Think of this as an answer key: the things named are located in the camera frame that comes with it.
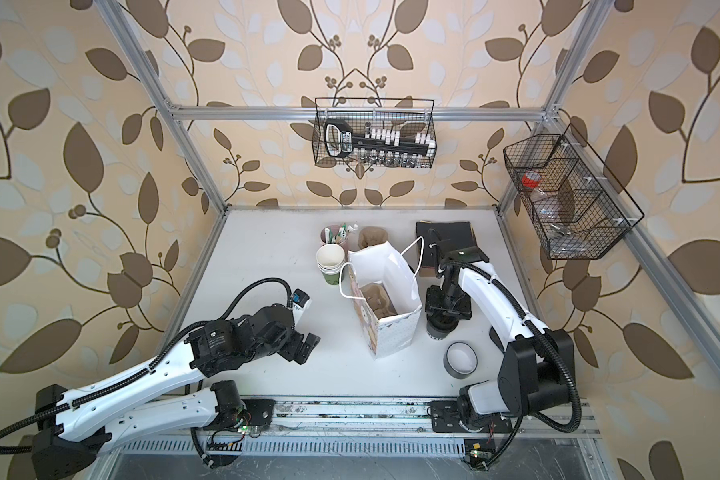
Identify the white paper gift bag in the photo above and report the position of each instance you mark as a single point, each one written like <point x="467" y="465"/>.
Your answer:
<point x="382" y="283"/>

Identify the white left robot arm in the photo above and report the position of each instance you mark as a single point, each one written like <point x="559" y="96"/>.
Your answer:
<point x="70" y="428"/>

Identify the black wire basket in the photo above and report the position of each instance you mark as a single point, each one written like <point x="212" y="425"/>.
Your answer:
<point x="596" y="209"/>
<point x="409" y="115"/>

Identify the stack of coloured napkins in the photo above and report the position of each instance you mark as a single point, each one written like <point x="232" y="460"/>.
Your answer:
<point x="456" y="231"/>

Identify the grey tape roll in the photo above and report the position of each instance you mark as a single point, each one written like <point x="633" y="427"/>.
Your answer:
<point x="460" y="360"/>

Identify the black socket set rack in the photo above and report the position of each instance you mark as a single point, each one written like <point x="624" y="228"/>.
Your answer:
<point x="341" y="141"/>

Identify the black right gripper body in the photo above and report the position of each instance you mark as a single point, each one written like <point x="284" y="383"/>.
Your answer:
<point x="448" y="300"/>

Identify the stack of paper cups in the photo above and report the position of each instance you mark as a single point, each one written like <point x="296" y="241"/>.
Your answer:
<point x="330" y="258"/>

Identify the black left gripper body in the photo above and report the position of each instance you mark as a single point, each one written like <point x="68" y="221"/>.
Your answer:
<point x="288" y="344"/>

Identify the black paper coffee cup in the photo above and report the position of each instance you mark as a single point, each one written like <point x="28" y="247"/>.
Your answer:
<point x="440" y="328"/>

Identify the cardboard napkin box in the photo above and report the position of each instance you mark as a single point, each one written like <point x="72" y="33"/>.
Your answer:
<point x="432" y="240"/>

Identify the pulp cup carrier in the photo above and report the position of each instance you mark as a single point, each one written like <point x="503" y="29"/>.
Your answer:
<point x="378" y="300"/>

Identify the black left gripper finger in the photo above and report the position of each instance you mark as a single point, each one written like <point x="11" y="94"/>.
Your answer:
<point x="300" y="358"/>
<point x="309" y="343"/>

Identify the stack of pulp cup carriers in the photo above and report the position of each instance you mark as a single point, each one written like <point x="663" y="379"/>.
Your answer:
<point x="372" y="236"/>

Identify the plastic bottle red cap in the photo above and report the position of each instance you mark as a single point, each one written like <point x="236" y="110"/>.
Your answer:
<point x="544" y="205"/>

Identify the black wire basket right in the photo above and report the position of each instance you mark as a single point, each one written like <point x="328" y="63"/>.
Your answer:
<point x="596" y="209"/>

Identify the black adjustable wrench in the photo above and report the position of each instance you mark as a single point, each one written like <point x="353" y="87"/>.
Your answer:
<point x="496" y="340"/>

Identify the pink cup of sachets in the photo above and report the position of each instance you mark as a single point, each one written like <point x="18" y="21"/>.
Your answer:
<point x="338" y="234"/>

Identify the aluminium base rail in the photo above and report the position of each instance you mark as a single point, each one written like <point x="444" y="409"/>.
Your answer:
<point x="360" y="426"/>

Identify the black wire basket centre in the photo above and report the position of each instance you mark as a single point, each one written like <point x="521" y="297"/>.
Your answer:
<point x="409" y="115"/>

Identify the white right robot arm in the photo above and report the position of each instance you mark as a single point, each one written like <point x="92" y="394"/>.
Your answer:
<point x="537" y="373"/>

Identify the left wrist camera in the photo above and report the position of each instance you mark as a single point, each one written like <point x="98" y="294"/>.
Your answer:
<point x="301" y="301"/>

